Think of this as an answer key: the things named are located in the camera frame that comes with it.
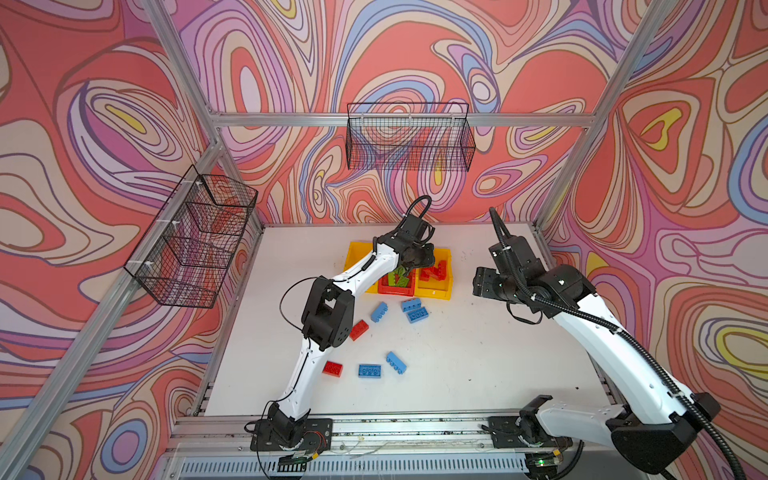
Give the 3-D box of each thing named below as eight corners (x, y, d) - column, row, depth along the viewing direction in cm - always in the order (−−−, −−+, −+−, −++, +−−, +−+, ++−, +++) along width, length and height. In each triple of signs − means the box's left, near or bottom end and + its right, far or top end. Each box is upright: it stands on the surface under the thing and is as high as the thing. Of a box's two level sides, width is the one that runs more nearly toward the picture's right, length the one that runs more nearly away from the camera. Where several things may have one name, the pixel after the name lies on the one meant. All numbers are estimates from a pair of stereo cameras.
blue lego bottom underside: (358, 377, 84) (357, 375, 82) (359, 366, 86) (358, 364, 84) (381, 377, 84) (381, 375, 82) (381, 366, 86) (381, 364, 84)
